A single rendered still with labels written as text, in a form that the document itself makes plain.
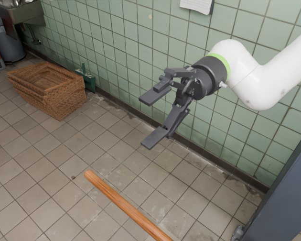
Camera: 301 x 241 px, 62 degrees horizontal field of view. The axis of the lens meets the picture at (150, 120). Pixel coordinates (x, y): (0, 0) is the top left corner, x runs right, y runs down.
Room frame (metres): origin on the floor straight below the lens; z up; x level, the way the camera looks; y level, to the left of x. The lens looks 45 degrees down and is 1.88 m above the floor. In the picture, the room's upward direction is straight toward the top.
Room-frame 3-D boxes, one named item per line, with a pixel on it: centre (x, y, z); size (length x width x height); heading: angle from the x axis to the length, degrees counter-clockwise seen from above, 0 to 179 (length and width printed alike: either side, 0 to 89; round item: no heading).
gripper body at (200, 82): (0.50, -0.10, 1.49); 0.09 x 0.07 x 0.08; 139
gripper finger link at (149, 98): (0.40, -0.01, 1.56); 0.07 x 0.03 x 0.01; 139
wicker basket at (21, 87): (2.13, 1.08, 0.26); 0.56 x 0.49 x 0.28; 57
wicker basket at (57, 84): (2.14, 1.07, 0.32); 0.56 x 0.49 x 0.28; 58
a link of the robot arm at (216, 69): (0.55, -0.15, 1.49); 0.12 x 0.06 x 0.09; 49
